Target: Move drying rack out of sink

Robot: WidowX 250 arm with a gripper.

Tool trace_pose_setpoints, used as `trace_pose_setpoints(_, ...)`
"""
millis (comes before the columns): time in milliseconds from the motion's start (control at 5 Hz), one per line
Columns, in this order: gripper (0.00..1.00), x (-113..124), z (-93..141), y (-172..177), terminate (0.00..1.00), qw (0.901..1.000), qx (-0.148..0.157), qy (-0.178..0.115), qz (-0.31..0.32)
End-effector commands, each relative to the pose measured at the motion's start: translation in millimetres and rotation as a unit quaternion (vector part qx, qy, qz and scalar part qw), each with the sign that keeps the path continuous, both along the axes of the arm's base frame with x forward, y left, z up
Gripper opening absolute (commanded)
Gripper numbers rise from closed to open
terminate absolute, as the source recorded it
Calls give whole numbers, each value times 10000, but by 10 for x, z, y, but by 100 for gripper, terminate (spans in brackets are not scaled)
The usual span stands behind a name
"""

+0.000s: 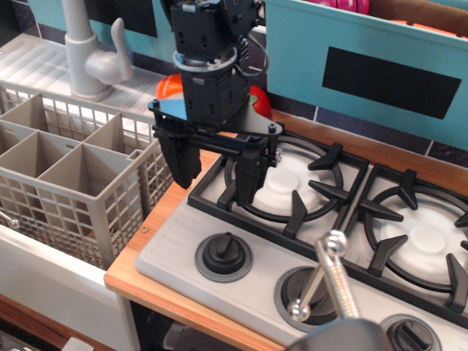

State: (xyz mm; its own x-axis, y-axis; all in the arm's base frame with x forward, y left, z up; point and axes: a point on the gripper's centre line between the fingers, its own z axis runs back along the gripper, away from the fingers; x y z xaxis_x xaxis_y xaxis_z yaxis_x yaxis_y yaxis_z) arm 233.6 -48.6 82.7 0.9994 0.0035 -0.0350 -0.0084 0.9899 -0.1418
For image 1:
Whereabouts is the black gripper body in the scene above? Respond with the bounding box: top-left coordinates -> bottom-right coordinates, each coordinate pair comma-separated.
148,49 -> 283,165

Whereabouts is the black left stove knob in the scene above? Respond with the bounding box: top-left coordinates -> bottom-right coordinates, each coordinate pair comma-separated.
195,232 -> 253,284

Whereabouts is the black right burner grate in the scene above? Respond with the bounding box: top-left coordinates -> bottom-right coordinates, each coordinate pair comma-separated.
345,165 -> 467,314

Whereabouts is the grey toy stove top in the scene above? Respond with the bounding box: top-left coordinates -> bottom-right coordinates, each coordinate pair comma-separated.
135,140 -> 468,351

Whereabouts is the black stove knob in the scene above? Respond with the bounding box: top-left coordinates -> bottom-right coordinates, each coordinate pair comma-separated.
195,232 -> 253,284
273,265 -> 345,333
380,314 -> 442,351

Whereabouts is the orange toy fruit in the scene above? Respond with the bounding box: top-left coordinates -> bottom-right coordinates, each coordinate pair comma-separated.
155,74 -> 183,99

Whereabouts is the grey toy faucet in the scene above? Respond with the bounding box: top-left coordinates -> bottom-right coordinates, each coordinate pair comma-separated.
62,1 -> 133,102

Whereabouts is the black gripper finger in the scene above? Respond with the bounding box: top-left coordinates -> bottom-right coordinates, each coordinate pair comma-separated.
235,137 -> 265,206
157,128 -> 201,189

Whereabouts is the teal storage bin right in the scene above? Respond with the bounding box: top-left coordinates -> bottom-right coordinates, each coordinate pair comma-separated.
266,1 -> 467,149

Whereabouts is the red toy strawberry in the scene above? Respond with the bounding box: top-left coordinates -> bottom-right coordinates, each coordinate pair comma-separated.
249,86 -> 271,117

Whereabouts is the grey plastic drying rack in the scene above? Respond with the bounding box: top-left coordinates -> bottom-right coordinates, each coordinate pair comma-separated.
1,82 -> 173,269

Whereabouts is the white sink drainboard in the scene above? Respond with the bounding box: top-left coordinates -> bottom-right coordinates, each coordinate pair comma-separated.
1,34 -> 163,118

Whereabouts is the black middle stove knob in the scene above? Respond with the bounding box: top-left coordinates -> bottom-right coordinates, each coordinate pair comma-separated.
273,265 -> 345,333

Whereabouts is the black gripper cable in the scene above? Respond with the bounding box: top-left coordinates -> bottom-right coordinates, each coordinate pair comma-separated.
233,32 -> 271,78

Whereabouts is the black burner grate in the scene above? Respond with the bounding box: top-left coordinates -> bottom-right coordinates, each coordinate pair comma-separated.
188,134 -> 369,242
345,165 -> 467,314

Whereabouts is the black left burner grate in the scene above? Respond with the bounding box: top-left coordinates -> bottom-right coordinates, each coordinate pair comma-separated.
188,134 -> 369,242

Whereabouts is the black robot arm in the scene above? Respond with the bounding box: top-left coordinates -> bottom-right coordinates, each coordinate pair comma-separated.
148,1 -> 283,206

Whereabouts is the black right stove knob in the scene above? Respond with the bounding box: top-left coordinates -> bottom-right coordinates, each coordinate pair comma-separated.
380,314 -> 442,351

